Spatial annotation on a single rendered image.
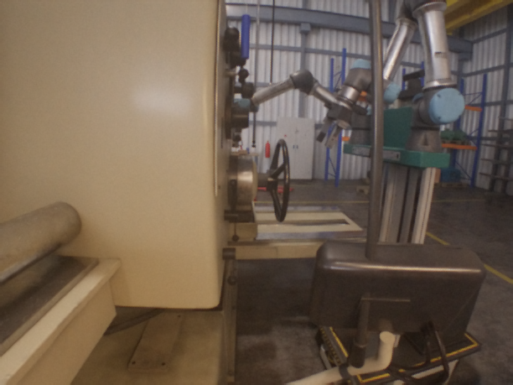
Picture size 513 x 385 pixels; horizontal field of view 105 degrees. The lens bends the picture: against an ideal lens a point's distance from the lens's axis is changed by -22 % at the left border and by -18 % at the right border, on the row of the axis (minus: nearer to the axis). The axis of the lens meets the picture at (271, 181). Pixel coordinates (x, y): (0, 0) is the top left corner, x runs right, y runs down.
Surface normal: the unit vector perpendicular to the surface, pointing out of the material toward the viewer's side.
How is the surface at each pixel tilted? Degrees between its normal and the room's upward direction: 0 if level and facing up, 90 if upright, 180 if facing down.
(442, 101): 97
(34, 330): 0
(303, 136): 90
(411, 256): 19
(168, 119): 90
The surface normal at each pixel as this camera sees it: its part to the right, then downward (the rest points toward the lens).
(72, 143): 0.11, 0.19
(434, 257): -0.02, -0.87
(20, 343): 0.04, -0.98
